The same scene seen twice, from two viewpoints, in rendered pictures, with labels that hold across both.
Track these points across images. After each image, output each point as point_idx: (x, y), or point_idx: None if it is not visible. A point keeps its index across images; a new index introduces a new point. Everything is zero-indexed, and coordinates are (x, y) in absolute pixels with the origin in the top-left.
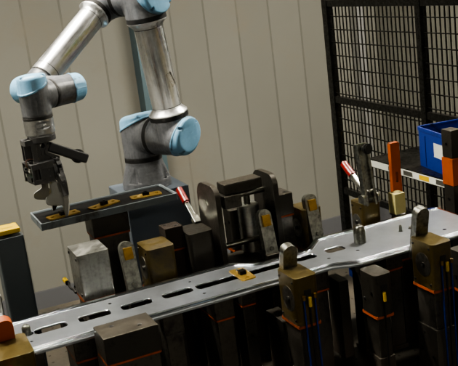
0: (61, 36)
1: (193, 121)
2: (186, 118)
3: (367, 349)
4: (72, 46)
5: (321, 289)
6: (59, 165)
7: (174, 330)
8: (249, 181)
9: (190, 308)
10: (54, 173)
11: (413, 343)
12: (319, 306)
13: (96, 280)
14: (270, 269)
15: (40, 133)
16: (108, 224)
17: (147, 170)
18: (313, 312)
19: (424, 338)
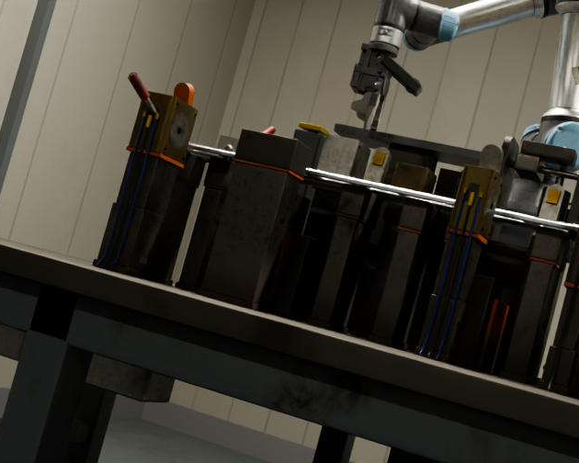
0: (481, 0)
1: None
2: (575, 122)
3: None
4: (483, 9)
5: (544, 257)
6: (382, 78)
7: (348, 209)
8: (557, 149)
9: (366, 183)
10: (374, 83)
11: None
12: (533, 281)
13: (333, 167)
14: (527, 253)
15: (378, 39)
16: (403, 160)
17: (524, 187)
18: (471, 217)
19: None
